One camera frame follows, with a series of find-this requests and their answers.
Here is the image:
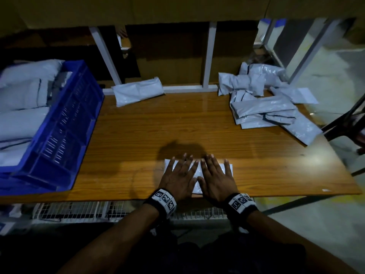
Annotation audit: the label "blue plastic crate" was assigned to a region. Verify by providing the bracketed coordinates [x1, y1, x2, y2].
[0, 60, 105, 196]

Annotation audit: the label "person's right hand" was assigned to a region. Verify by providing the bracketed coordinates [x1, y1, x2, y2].
[197, 154, 239, 204]

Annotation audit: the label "pile of grey mailer bags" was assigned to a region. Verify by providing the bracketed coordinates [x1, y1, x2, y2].
[218, 62, 324, 146]

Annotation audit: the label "person's left forearm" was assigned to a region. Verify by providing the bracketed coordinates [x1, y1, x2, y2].
[57, 204, 160, 274]

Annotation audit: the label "wooden table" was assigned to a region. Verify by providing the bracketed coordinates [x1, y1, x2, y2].
[0, 88, 362, 204]

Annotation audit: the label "brown wooden chair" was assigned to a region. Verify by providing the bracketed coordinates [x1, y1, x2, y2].
[322, 94, 365, 169]

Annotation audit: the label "person's left hand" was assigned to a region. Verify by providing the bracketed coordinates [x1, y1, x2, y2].
[159, 154, 199, 203]

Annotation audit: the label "left marker wristband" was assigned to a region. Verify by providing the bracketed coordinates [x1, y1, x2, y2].
[144, 188, 178, 219]

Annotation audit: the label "white wire rack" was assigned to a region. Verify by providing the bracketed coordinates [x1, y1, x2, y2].
[31, 199, 229, 223]

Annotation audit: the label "person's right forearm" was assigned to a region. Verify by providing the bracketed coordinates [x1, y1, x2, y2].
[245, 211, 360, 274]

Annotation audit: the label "white metal shelf leg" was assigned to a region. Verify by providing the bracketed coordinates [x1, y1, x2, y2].
[288, 19, 341, 83]
[89, 27, 123, 86]
[202, 21, 218, 89]

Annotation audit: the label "packed white bags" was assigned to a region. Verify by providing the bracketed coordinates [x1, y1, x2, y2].
[0, 59, 72, 168]

